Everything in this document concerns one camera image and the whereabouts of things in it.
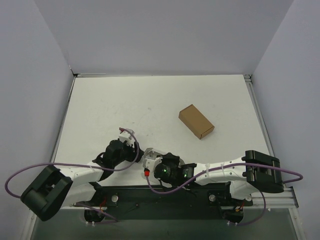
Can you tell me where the white paper box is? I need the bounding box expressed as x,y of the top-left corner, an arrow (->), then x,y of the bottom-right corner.
141,147 -> 185,167

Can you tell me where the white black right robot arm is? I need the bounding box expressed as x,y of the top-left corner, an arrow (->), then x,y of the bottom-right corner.
150,150 -> 284,200

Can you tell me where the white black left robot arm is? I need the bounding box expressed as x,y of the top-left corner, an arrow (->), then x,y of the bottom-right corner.
20,139 -> 144,221

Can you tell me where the brown folded cardboard box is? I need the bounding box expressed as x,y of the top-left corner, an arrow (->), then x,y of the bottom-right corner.
178,104 -> 215,140

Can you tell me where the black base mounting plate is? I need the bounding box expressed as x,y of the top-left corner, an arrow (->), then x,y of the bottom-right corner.
81,183 -> 253,224

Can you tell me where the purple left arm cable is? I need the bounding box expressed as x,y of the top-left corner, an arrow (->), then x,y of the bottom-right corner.
4,128 -> 141,225

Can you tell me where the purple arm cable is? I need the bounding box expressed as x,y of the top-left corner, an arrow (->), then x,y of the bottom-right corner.
144,159 -> 305,227
4,128 -> 141,225

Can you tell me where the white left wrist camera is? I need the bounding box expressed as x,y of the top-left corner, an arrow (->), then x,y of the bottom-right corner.
118,127 -> 135,147

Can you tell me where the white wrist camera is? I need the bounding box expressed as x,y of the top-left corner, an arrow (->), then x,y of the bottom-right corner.
142,156 -> 163,181
118,127 -> 135,147

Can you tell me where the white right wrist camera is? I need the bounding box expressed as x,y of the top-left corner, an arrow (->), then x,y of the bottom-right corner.
142,156 -> 163,181

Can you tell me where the aluminium table frame rail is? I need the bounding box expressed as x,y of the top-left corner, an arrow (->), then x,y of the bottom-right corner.
243,73 -> 300,210

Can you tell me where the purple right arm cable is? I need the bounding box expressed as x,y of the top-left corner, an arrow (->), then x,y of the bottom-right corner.
144,159 -> 305,227

